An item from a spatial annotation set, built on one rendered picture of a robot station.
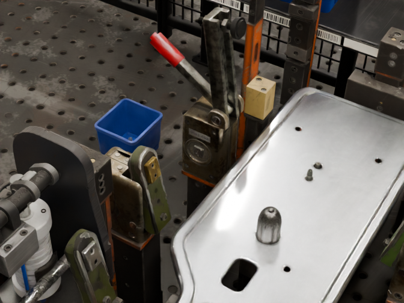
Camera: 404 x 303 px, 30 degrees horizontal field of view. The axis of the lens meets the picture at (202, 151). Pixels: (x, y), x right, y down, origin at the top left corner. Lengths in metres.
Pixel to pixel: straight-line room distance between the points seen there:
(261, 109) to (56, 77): 0.73
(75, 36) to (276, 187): 0.95
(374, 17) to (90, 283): 0.74
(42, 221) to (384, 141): 0.54
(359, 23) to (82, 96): 0.65
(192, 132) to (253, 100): 0.11
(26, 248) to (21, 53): 1.08
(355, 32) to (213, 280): 0.57
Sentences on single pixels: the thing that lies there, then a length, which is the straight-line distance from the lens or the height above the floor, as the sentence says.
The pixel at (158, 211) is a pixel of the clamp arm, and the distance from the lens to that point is 1.00.
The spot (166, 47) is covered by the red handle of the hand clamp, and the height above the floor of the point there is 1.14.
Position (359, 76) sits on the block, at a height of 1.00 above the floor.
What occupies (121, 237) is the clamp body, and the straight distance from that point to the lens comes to 1.06.
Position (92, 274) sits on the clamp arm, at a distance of 0.89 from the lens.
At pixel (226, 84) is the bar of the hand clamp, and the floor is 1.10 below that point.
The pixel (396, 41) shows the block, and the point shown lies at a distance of 1.25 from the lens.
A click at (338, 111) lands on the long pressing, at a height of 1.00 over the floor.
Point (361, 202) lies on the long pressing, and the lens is 1.07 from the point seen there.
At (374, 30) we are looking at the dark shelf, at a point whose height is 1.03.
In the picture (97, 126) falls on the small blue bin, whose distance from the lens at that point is 1.48.
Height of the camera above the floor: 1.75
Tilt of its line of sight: 43 degrees down
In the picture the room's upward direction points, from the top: 2 degrees clockwise
